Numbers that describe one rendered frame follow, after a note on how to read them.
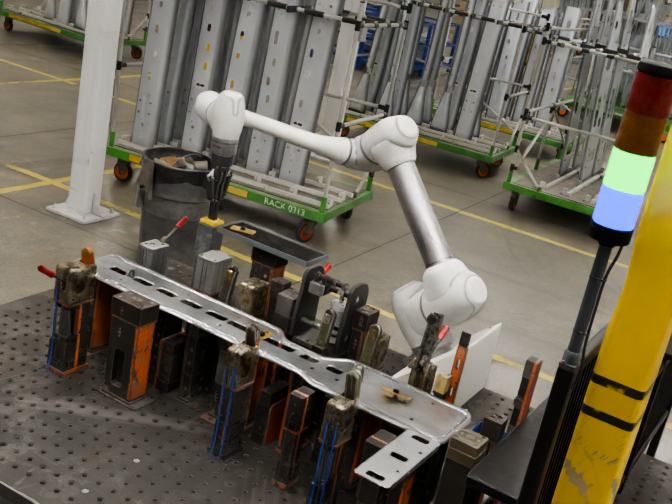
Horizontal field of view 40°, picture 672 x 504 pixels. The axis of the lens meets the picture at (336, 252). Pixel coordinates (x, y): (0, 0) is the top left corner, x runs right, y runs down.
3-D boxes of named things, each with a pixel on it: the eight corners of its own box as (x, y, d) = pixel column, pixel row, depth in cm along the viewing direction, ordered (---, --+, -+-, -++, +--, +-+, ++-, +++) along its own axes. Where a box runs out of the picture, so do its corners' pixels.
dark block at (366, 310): (329, 429, 293) (355, 309, 279) (340, 421, 298) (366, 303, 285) (342, 435, 290) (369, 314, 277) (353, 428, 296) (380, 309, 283)
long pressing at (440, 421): (63, 268, 299) (64, 263, 298) (113, 255, 318) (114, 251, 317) (440, 448, 237) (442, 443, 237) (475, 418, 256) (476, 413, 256)
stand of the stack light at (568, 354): (537, 385, 160) (634, 57, 142) (550, 373, 166) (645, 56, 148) (575, 401, 157) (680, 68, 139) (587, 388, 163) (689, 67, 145)
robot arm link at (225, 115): (245, 142, 311) (231, 131, 321) (253, 97, 306) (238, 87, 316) (216, 140, 305) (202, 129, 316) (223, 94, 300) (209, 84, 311)
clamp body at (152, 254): (120, 337, 324) (132, 242, 312) (142, 329, 334) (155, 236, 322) (140, 347, 320) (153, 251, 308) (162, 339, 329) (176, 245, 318)
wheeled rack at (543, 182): (598, 241, 837) (657, 47, 780) (495, 208, 876) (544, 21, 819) (637, 207, 1001) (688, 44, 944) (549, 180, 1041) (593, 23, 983)
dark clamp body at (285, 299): (248, 398, 301) (267, 292, 289) (271, 386, 312) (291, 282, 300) (274, 412, 297) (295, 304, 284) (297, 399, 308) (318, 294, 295)
